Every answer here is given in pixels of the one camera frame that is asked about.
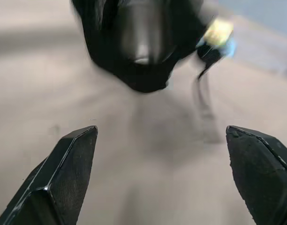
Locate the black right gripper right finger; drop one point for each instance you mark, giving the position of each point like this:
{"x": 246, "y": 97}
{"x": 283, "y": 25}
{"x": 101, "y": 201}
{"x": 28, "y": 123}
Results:
{"x": 263, "y": 178}

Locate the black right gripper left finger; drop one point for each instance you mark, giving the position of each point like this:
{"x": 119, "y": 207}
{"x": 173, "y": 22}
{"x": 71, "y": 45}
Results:
{"x": 52, "y": 187}

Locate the yellow sponge cloth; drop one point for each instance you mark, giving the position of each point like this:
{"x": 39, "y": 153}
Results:
{"x": 217, "y": 31}

